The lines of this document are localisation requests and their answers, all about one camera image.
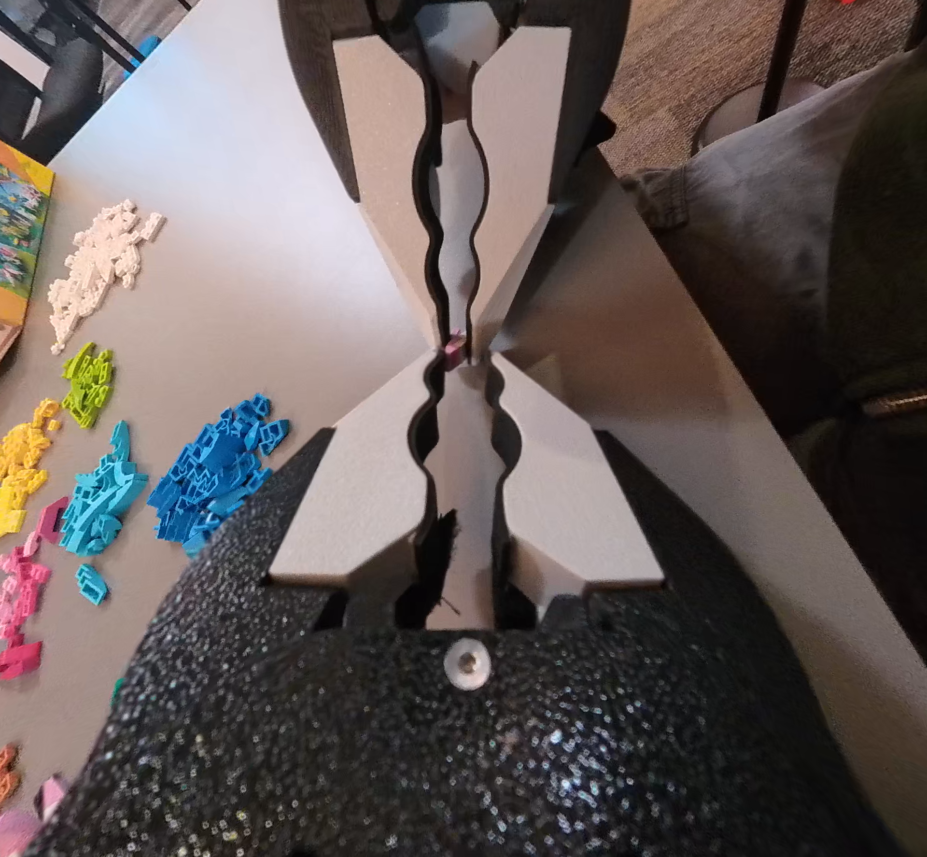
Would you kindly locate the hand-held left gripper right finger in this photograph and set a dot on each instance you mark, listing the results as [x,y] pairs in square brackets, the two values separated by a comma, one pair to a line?
[579,502]

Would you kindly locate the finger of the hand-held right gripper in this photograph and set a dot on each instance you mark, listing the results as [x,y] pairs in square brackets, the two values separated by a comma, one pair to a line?
[525,147]
[376,147]

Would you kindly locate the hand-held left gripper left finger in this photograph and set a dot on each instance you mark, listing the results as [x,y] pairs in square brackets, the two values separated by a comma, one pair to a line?
[355,502]

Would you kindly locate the small pink lego piece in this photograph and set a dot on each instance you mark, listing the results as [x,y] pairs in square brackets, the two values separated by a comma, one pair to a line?
[454,354]

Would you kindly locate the pile of blue lego pieces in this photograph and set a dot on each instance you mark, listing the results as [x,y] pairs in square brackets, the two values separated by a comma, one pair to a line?
[210,480]

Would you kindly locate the pile of cyan lego pieces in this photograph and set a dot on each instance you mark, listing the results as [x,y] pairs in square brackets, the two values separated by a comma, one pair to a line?
[98,502]

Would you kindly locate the single cyan lego brick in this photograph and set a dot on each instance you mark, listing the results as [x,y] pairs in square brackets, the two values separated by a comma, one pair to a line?
[92,583]

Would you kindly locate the pile of lime lego pieces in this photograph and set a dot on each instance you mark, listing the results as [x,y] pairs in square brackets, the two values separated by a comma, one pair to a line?
[90,383]

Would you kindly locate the pile of white lego pieces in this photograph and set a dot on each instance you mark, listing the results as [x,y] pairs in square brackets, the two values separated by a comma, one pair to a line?
[101,270]

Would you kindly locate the teal lego pieces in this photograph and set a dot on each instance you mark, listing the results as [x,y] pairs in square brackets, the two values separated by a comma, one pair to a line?
[116,689]

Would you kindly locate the pile of yellow lego pieces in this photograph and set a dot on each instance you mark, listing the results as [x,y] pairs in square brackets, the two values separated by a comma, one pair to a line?
[22,466]

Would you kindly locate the pile of pink lego pieces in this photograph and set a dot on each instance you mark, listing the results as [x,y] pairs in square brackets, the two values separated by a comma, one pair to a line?
[18,596]

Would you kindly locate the colourful lego box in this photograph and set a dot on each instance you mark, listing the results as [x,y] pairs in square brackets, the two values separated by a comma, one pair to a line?
[22,234]

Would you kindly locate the lavender lego piece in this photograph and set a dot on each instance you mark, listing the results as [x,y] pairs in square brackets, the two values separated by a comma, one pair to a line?
[51,795]

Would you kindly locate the orange lego pieces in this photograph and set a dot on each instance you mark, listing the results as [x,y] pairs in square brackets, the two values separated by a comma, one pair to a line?
[7,770]

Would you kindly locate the grey trousers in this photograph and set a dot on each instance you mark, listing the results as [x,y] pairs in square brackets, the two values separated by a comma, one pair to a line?
[753,234]

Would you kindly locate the black office chair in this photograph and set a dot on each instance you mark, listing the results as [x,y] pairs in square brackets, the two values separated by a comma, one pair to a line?
[65,75]

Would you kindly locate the black floor stand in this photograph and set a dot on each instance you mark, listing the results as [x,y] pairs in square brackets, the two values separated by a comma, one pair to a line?
[789,24]

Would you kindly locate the dark green jacket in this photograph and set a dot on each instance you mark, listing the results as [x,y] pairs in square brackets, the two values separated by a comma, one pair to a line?
[891,220]

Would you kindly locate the magenta lego frame piece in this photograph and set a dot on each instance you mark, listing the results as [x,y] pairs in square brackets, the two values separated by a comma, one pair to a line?
[61,506]

